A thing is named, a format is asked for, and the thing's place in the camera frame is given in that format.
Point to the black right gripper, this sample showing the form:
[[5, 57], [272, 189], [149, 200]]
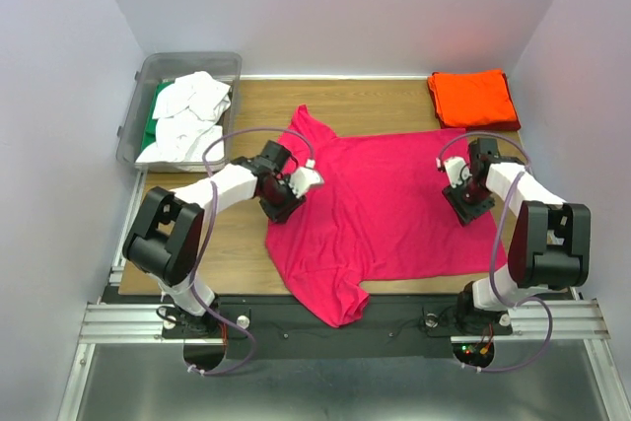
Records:
[[462, 211]]

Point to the clear plastic bin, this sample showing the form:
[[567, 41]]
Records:
[[162, 67]]

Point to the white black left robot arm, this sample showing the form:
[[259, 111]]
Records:
[[165, 239]]

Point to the small electronics board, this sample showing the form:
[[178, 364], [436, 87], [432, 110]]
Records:
[[480, 350]]

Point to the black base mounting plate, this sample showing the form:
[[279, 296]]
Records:
[[279, 327]]

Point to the white t shirt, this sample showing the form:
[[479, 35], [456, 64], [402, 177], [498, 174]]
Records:
[[189, 113]]

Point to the dark red folded t shirt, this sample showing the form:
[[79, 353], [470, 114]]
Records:
[[493, 126]]

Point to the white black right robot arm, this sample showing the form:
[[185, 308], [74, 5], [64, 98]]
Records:
[[550, 245]]

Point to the aluminium frame rail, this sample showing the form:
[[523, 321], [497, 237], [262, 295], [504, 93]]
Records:
[[139, 323]]

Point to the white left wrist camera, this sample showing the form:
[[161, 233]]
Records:
[[305, 178]]

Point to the pink t shirt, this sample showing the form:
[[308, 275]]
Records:
[[380, 215]]

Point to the green t shirt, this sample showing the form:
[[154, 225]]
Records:
[[149, 134]]

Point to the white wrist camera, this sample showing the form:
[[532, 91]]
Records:
[[456, 169], [305, 178]]

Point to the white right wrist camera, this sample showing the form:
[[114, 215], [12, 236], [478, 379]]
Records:
[[456, 169]]

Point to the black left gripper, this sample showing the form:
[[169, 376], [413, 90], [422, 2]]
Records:
[[280, 213]]

